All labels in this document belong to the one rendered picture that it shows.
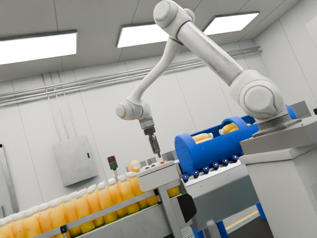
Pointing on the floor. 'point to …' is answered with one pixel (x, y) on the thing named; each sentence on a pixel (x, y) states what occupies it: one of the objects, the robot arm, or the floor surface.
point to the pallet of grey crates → (300, 110)
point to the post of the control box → (169, 212)
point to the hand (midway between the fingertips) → (159, 158)
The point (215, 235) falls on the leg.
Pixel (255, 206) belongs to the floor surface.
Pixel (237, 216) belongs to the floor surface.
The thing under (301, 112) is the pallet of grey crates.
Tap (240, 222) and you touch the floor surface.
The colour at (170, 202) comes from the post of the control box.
